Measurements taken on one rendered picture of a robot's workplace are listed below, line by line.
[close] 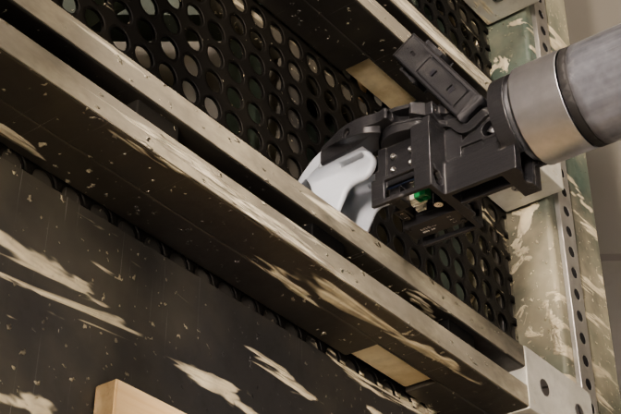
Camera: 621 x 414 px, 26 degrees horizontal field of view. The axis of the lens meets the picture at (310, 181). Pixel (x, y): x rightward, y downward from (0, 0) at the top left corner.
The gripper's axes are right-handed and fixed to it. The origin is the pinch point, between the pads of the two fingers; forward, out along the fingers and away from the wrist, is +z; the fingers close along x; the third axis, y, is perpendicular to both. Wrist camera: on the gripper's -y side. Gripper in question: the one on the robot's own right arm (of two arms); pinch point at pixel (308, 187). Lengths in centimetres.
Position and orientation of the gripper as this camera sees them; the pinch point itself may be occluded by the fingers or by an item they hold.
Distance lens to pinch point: 108.4
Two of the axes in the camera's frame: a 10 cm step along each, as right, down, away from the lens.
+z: -7.9, 3.3, 5.1
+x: 6.1, 4.5, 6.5
